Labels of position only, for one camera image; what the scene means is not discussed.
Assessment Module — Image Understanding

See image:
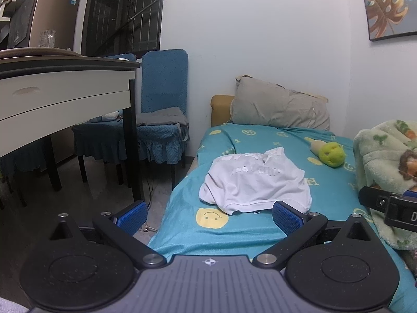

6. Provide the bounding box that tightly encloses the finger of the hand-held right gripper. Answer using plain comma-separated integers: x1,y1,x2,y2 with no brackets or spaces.
358,186,392,212

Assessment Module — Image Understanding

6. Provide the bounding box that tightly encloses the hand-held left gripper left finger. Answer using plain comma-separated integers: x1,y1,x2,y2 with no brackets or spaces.
49,200,167,269

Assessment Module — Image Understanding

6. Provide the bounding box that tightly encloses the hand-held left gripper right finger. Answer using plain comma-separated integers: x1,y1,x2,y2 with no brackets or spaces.
252,201,375,269

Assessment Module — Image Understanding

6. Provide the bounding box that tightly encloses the white shirt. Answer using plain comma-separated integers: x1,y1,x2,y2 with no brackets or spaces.
199,148,312,216

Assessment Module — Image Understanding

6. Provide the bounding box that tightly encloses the green printed fleece blanket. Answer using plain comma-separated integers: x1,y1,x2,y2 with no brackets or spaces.
353,119,417,251

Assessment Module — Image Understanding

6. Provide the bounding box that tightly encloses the bed with teal sheet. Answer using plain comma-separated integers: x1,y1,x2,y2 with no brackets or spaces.
147,123,417,313

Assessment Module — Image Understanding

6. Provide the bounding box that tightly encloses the green plush toy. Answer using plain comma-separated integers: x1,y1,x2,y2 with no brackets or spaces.
309,139,346,169

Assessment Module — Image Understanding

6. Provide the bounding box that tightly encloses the blue covered chair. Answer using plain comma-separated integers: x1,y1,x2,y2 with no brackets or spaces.
136,49,190,190
72,53,137,187

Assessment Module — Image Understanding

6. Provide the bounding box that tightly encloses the small white plush toy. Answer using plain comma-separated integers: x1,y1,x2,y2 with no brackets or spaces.
89,110,124,124

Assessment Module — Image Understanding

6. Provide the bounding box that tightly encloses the grey bag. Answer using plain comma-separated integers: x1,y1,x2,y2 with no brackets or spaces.
136,107,190,137

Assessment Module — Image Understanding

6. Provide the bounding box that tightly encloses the grey pillow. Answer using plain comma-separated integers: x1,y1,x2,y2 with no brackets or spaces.
230,75,331,131

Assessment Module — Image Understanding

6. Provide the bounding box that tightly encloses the tan bed headboard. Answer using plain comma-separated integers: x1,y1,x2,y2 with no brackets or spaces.
210,95,236,127

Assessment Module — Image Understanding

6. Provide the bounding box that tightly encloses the white desk with black legs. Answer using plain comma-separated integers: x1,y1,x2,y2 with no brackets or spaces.
0,47,141,204

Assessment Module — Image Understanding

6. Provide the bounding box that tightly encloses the clear drinking glass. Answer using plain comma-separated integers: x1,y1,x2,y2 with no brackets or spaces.
40,30,57,49

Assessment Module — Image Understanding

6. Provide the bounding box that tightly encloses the dark barred window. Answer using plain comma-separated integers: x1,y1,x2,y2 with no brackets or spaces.
81,0,163,57

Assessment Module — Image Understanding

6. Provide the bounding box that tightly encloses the grey leaning board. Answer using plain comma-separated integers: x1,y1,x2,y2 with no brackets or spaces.
7,0,37,49

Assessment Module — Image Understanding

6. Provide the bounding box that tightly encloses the black cable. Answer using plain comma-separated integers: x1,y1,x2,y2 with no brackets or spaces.
143,143,154,210

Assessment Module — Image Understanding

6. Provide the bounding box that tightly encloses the framed leaf wall picture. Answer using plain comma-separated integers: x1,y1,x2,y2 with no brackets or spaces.
358,0,417,42

